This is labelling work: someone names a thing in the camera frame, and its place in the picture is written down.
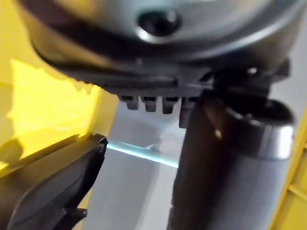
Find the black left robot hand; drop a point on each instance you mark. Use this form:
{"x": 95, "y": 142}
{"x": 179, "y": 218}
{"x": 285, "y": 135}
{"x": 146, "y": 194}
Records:
{"x": 216, "y": 191}

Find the yellow shelf unit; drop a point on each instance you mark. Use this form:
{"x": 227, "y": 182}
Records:
{"x": 48, "y": 107}

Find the yellow ribbed panel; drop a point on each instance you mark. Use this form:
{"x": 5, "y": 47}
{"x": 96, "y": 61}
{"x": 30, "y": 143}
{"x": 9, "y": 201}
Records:
{"x": 297, "y": 203}

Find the black plastic housing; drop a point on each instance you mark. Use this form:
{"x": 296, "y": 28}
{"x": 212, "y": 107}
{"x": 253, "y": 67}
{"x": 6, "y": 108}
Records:
{"x": 48, "y": 187}

